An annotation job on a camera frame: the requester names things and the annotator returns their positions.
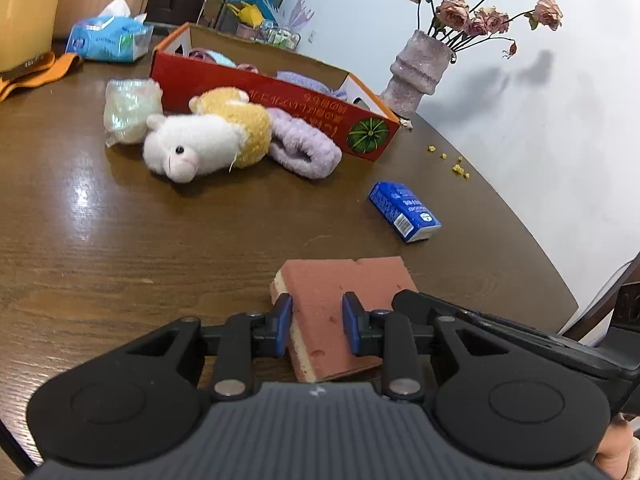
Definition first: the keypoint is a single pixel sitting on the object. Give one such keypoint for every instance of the white and yellow plush toy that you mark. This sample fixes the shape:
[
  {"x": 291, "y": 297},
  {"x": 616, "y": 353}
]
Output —
[{"x": 200, "y": 140}]

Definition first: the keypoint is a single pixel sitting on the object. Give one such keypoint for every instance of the scattered yellow crumbs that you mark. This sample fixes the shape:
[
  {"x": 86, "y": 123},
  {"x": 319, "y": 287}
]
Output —
[{"x": 457, "y": 167}]

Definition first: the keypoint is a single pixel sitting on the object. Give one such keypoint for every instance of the blue tissue pack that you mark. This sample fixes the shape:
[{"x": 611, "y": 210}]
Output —
[{"x": 107, "y": 35}]

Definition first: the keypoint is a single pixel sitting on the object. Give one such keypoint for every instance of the yellow thermos jug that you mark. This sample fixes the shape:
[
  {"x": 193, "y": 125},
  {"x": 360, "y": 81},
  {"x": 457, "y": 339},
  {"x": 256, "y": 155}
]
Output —
[{"x": 27, "y": 10}]

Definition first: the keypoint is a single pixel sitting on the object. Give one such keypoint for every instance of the dried pink roses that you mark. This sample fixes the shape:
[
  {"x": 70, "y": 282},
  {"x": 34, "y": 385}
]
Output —
[{"x": 470, "y": 12}]

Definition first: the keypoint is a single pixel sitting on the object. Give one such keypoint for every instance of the pink sponge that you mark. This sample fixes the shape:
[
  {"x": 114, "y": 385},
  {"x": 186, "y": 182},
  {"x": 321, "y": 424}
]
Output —
[{"x": 330, "y": 290}]

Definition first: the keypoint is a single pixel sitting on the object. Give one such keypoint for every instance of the yellow watering can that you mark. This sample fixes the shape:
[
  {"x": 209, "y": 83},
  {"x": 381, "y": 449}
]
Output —
[{"x": 245, "y": 14}]

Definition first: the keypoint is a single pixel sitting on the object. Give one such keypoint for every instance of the pink ceramic vase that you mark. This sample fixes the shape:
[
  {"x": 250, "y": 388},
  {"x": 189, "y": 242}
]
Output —
[{"x": 417, "y": 72}]

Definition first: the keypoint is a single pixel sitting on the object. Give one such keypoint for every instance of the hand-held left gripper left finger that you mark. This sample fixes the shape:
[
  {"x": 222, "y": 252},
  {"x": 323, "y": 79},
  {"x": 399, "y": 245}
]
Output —
[{"x": 284, "y": 322}]

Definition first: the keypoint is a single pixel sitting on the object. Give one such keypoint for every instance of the light blue fluffy pouch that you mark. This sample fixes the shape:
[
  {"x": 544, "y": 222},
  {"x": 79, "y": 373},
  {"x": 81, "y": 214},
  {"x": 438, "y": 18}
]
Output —
[{"x": 212, "y": 57}]

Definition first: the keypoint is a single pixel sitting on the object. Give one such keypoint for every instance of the person's right hand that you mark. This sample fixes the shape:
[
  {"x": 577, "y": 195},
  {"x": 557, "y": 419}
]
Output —
[{"x": 614, "y": 440}]

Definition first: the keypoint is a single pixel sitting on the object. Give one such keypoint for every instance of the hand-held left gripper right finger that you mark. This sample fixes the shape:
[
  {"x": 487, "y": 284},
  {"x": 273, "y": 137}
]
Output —
[{"x": 351, "y": 325}]

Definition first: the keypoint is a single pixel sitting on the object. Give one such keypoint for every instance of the clear plastic bag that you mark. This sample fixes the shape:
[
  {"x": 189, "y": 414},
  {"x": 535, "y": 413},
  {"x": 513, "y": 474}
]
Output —
[{"x": 131, "y": 112}]

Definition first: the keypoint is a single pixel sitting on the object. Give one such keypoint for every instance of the red cardboard box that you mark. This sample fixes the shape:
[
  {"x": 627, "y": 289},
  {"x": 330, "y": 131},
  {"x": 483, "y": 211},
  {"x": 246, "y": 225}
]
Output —
[{"x": 280, "y": 95}]

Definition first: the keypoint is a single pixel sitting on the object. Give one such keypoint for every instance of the purple fluffy headband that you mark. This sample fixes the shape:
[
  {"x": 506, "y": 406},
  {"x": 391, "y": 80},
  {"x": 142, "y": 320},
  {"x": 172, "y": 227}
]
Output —
[{"x": 305, "y": 150}]

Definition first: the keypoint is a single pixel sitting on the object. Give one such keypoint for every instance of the dark chair back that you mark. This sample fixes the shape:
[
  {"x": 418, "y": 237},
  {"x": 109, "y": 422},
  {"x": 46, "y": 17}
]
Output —
[{"x": 590, "y": 310}]

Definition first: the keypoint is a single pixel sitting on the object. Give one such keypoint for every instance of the blue plastic bag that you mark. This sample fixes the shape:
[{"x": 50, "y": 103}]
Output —
[{"x": 260, "y": 2}]

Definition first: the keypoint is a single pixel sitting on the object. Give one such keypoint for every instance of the small blue tissue packet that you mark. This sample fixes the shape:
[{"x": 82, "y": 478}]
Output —
[{"x": 405, "y": 212}]

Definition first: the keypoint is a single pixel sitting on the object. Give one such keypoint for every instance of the fallen dried petal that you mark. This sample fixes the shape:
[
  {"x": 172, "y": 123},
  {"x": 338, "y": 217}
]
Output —
[{"x": 405, "y": 124}]

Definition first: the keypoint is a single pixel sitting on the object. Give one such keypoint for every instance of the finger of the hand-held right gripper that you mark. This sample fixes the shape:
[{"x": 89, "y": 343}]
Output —
[{"x": 415, "y": 305}]

